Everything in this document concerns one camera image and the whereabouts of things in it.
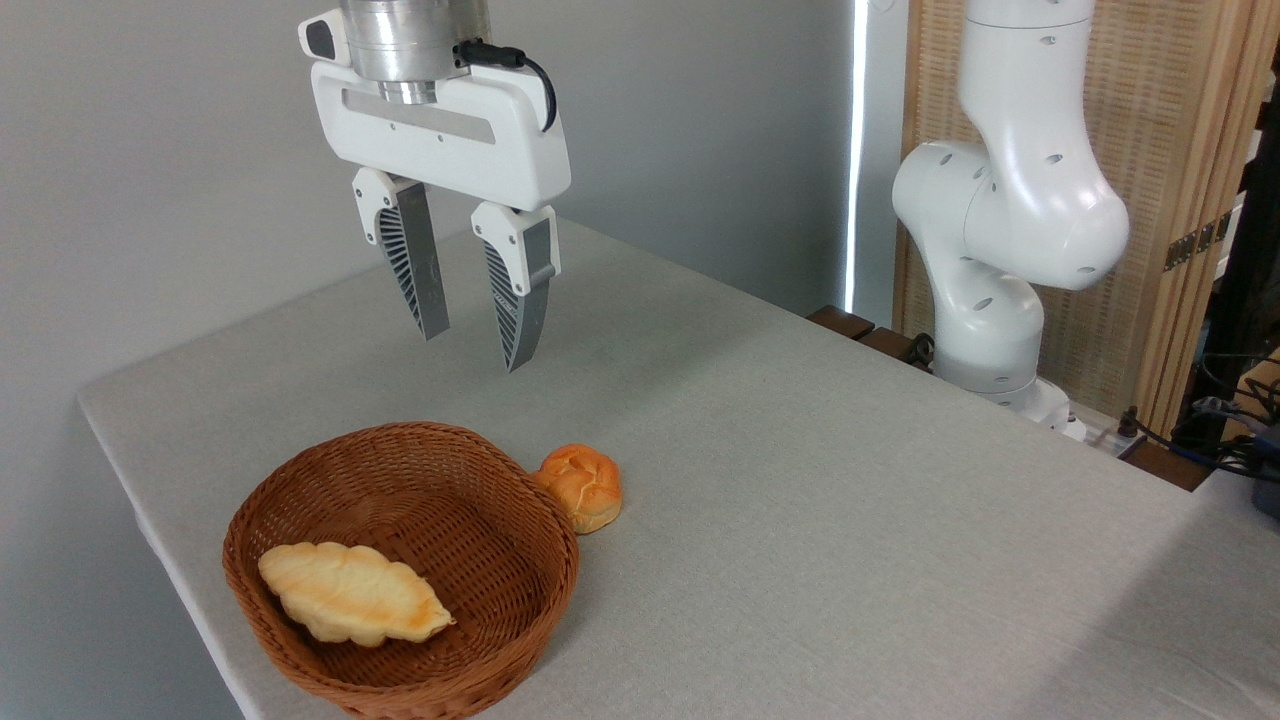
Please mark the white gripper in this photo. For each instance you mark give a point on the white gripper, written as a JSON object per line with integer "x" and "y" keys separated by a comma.
{"x": 500, "y": 150}

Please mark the long braided bread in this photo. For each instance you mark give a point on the long braided bread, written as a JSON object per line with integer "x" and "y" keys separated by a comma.
{"x": 350, "y": 595}

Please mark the round orange bread bun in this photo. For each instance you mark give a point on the round orange bread bun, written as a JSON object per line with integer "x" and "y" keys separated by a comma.
{"x": 585, "y": 485}

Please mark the brown wicker basket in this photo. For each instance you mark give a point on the brown wicker basket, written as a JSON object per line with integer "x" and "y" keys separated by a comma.
{"x": 460, "y": 500}

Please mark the dark brown wooden board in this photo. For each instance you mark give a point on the dark brown wooden board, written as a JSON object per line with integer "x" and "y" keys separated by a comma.
{"x": 845, "y": 322}

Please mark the white vertical light strip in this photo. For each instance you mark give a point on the white vertical light strip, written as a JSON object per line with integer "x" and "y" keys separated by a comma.
{"x": 857, "y": 150}

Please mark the grey tablecloth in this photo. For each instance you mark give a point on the grey tablecloth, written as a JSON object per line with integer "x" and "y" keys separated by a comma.
{"x": 800, "y": 500}

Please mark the white power strip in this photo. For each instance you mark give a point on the white power strip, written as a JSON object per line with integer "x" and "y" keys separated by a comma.
{"x": 1105, "y": 437}

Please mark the brass screen hinge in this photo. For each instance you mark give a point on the brass screen hinge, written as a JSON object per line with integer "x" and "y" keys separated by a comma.
{"x": 1198, "y": 240}

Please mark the black metal stand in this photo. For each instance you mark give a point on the black metal stand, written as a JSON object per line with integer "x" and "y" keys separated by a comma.
{"x": 1245, "y": 280}

